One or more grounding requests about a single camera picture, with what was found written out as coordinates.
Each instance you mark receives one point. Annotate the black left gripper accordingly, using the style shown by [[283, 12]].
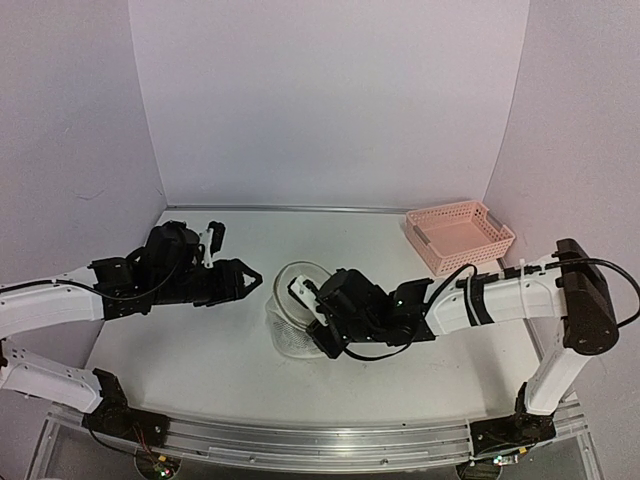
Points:
[[229, 287]]

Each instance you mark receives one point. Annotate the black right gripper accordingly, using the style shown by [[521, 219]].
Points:
[[332, 348]]

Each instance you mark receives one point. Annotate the white mesh laundry bag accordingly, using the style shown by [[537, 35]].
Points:
[[286, 318]]

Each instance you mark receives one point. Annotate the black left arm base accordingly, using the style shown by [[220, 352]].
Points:
[[114, 416]]

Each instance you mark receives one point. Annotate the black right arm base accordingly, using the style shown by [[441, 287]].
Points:
[[515, 427]]

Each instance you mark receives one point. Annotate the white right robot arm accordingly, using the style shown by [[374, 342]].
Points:
[[567, 286]]

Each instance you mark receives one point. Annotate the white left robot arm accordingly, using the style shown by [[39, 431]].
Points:
[[43, 303]]

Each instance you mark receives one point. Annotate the pink plastic basket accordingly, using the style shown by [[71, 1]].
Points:
[[449, 236]]

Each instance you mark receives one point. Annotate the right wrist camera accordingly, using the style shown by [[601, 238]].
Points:
[[302, 289]]

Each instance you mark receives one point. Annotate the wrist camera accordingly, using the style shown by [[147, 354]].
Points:
[[302, 289], [211, 240]]

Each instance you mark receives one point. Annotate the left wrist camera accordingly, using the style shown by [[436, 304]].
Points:
[[211, 240]]

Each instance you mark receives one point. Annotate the aluminium front rail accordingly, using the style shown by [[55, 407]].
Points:
[[359, 448]]

